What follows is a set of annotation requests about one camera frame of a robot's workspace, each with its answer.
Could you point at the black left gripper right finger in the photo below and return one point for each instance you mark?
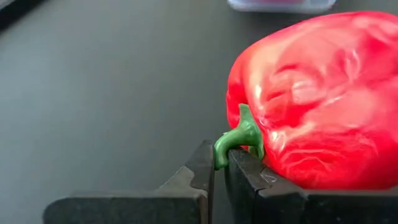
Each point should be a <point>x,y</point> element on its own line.
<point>280,208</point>

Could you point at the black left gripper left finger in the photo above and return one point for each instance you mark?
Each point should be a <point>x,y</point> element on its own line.
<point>140,208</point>

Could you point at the red bell pepper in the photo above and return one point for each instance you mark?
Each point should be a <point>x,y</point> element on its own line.
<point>311,109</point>

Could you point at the clear plastic bin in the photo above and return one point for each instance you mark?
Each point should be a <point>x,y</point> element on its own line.
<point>280,7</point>

